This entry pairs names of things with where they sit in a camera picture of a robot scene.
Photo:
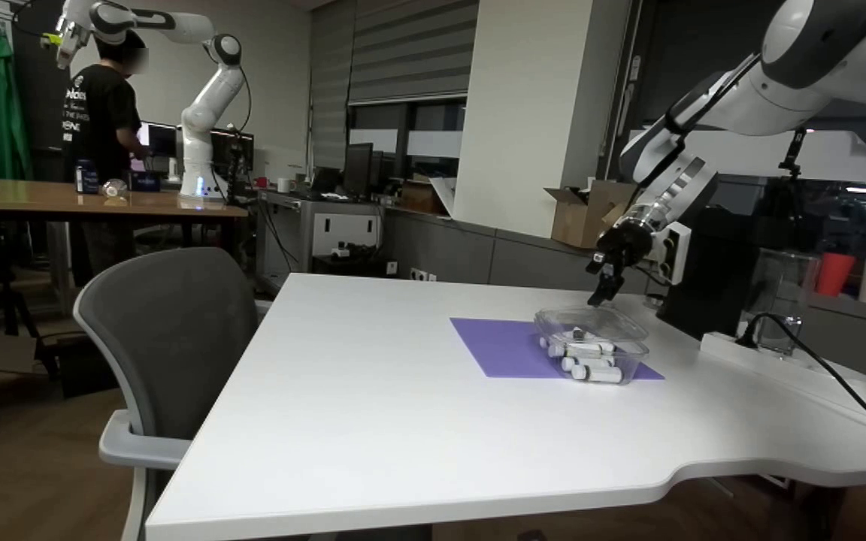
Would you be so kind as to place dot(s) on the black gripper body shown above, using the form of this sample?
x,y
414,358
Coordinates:
x,y
626,245

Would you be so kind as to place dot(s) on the clear container lid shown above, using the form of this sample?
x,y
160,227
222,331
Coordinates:
x,y
629,315

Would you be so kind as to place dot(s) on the pile of small white objects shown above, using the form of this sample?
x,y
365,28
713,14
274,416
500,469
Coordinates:
x,y
595,350

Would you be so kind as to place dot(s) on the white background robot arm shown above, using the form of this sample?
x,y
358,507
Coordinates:
x,y
208,101

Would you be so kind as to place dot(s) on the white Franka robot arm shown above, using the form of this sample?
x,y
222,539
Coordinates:
x,y
794,78

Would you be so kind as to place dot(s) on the open cardboard box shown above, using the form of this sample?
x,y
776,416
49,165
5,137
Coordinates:
x,y
579,215

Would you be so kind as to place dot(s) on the white cylinder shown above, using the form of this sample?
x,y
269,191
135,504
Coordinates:
x,y
579,365
603,372
559,347
597,350

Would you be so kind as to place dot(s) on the black monitor back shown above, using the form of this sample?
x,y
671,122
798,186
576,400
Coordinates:
x,y
719,281

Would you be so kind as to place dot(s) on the purple mat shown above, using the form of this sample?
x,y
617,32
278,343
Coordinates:
x,y
504,350

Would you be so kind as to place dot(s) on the red cup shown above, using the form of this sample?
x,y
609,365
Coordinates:
x,y
835,275

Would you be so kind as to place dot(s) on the white drawer cabinet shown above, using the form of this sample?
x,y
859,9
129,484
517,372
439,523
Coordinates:
x,y
347,228

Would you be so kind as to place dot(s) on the grey window blinds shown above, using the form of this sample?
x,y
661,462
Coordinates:
x,y
403,49

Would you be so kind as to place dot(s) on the black control box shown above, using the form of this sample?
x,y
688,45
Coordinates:
x,y
234,157

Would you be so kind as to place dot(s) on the grey mesh office chair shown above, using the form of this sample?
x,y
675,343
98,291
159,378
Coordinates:
x,y
167,331

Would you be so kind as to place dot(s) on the dark computer monitor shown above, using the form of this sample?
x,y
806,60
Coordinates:
x,y
164,138

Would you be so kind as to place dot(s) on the person in black shirt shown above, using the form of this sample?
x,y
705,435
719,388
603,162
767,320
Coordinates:
x,y
101,122

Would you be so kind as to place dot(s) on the brown wooden table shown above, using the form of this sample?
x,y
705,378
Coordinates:
x,y
74,200

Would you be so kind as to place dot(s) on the black tripod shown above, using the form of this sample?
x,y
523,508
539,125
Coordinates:
x,y
9,303

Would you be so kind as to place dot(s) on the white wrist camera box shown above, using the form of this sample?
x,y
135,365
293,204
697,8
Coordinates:
x,y
675,249

